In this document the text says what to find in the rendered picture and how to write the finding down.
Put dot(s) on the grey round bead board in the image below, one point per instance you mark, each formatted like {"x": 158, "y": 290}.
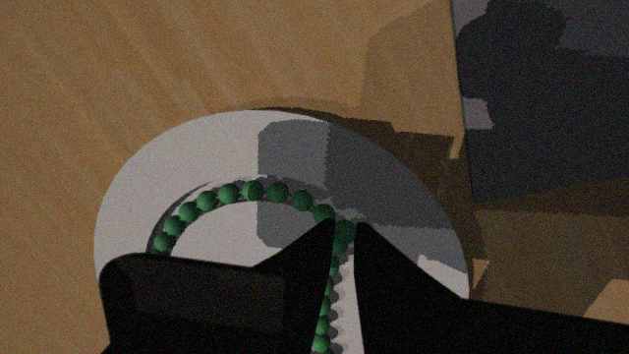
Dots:
{"x": 360, "y": 179}

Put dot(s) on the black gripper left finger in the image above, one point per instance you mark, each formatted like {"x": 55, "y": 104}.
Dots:
{"x": 269, "y": 308}

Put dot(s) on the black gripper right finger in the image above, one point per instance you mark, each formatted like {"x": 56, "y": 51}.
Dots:
{"x": 403, "y": 310}

